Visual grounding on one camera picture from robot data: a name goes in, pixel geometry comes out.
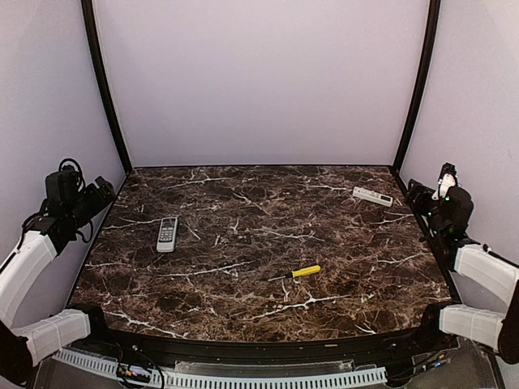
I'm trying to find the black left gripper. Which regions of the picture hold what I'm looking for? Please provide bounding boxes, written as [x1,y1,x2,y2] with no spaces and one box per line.
[67,176,115,228]

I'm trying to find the grey remote control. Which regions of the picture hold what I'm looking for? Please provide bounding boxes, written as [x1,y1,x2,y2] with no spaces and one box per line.
[156,217,178,253]

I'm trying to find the yellow handle screwdriver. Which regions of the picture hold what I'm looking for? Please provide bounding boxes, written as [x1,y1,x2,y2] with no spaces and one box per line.
[268,265,321,282]

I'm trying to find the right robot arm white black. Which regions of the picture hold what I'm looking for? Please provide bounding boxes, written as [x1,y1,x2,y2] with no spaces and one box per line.
[405,173,518,365]

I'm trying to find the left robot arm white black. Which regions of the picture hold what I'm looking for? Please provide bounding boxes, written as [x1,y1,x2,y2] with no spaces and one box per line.
[1,171,116,385]

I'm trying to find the white remote control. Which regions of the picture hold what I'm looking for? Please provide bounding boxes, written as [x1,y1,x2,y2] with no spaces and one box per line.
[353,186,393,207]

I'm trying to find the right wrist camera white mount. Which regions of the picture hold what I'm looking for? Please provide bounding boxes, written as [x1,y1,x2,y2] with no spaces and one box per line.
[431,162,458,200]

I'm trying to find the right black frame post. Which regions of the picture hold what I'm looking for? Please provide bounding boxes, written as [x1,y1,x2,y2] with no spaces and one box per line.
[392,0,441,175]

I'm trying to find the black frame post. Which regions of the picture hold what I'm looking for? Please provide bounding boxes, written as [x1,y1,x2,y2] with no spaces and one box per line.
[80,0,133,176]
[392,0,441,175]

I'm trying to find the left black frame post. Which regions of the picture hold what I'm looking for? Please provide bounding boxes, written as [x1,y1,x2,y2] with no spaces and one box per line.
[80,0,133,176]

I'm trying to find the white slotted cable duct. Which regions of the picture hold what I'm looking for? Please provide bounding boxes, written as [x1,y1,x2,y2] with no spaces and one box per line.
[52,349,388,388]

